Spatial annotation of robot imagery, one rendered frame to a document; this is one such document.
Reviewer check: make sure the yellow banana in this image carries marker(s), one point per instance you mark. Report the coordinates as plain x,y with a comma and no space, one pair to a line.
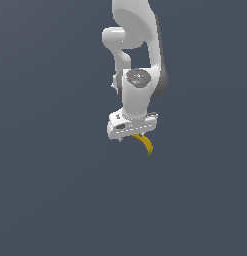
146,143

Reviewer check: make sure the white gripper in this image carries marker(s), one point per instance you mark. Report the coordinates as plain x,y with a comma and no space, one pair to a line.
131,126

